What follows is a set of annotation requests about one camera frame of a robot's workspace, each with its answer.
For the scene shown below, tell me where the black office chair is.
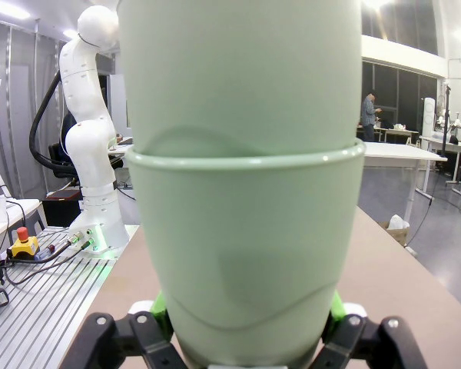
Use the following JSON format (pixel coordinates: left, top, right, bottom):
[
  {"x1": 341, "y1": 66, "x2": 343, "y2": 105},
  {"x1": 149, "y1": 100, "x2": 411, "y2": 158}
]
[{"x1": 47, "y1": 141, "x2": 78, "y2": 178}]

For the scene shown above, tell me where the yellow red emergency stop button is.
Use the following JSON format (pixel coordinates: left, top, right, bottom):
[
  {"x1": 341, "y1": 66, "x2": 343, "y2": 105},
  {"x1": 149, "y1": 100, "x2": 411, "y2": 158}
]
[{"x1": 9, "y1": 226, "x2": 41, "y2": 259}]

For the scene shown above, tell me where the light green plastic cup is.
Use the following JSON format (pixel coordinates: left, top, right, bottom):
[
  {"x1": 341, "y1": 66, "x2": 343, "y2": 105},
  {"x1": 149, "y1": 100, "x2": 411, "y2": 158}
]
[
  {"x1": 117, "y1": 0, "x2": 363, "y2": 159},
  {"x1": 125, "y1": 138, "x2": 366, "y2": 367}
]

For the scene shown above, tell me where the white background desk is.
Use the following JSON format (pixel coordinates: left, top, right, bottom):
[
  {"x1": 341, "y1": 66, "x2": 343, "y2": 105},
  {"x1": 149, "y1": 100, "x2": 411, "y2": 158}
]
[{"x1": 418, "y1": 134, "x2": 461, "y2": 201}]

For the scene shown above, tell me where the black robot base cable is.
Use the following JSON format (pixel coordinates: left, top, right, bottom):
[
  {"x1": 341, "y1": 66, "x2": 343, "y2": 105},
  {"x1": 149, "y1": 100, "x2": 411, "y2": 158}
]
[{"x1": 0, "y1": 230, "x2": 98, "y2": 286}]

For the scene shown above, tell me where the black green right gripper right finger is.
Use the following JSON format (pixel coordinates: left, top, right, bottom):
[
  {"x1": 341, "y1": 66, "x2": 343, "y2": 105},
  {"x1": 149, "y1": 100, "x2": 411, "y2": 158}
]
[{"x1": 313, "y1": 290, "x2": 427, "y2": 369}]

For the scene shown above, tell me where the standing background person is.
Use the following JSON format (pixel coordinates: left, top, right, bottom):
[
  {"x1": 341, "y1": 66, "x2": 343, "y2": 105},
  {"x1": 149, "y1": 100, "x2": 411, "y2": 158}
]
[{"x1": 360, "y1": 89, "x2": 382, "y2": 142}]

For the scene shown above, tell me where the cardboard box with white bag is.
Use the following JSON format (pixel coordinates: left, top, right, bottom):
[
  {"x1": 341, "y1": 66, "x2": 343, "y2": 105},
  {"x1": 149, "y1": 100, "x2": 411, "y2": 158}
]
[{"x1": 377, "y1": 214, "x2": 412, "y2": 248}]

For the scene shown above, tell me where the black tripod stand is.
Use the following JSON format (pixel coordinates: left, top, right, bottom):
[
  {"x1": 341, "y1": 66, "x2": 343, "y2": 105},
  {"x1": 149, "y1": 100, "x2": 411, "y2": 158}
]
[{"x1": 440, "y1": 81, "x2": 453, "y2": 159}]

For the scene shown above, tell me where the dark red flat box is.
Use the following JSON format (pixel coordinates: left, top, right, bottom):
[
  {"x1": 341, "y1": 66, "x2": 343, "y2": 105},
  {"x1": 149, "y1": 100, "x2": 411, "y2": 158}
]
[{"x1": 45, "y1": 188, "x2": 82, "y2": 201}]

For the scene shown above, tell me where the black corrugated cable hose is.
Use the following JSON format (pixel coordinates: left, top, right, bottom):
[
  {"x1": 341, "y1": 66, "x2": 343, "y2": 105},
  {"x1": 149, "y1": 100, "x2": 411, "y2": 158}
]
[{"x1": 28, "y1": 71, "x2": 78, "y2": 180}]

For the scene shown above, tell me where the white background table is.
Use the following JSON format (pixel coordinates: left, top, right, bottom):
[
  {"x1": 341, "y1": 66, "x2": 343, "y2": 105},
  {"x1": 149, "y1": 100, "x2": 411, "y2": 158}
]
[{"x1": 362, "y1": 141, "x2": 449, "y2": 217}]

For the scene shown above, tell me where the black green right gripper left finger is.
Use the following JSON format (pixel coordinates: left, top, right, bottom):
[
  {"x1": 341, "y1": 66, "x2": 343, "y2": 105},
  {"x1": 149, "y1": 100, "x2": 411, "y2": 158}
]
[{"x1": 59, "y1": 290, "x2": 189, "y2": 369}]

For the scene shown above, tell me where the white tower appliance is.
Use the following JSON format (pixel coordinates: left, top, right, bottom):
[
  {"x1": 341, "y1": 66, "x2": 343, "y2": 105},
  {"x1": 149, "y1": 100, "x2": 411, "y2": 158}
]
[{"x1": 422, "y1": 97, "x2": 437, "y2": 138}]

